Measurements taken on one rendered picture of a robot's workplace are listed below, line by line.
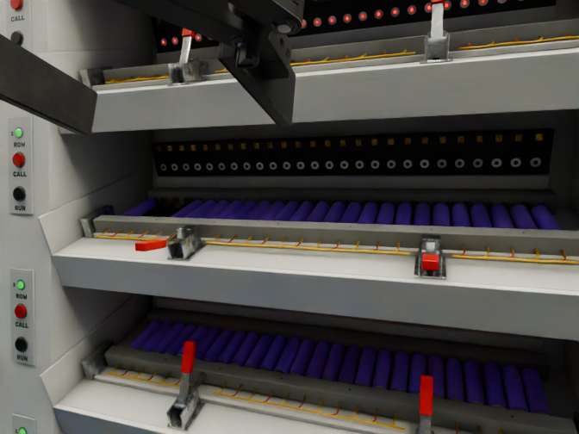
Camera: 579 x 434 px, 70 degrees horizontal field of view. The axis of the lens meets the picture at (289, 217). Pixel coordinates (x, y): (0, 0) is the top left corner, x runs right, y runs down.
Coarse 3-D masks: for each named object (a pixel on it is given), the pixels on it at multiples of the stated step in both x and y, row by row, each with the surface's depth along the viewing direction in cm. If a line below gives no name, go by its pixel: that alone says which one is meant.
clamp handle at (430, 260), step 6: (426, 240) 38; (426, 246) 38; (432, 246) 38; (426, 252) 37; (432, 252) 37; (426, 258) 32; (432, 258) 32; (438, 258) 33; (426, 264) 31; (432, 264) 31; (438, 264) 31
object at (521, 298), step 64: (128, 192) 64; (576, 192) 47; (64, 256) 51; (128, 256) 49; (256, 256) 45; (320, 256) 44; (384, 256) 42; (448, 320) 38; (512, 320) 36; (576, 320) 34
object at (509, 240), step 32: (96, 224) 55; (128, 224) 53; (160, 224) 51; (192, 224) 50; (224, 224) 48; (256, 224) 47; (288, 224) 46; (320, 224) 46; (352, 224) 45; (384, 224) 44; (512, 256) 38; (576, 256) 37
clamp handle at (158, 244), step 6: (180, 234) 46; (150, 240) 42; (156, 240) 42; (162, 240) 43; (168, 240) 44; (174, 240) 45; (180, 240) 46; (138, 246) 40; (144, 246) 40; (150, 246) 41; (156, 246) 42; (162, 246) 42
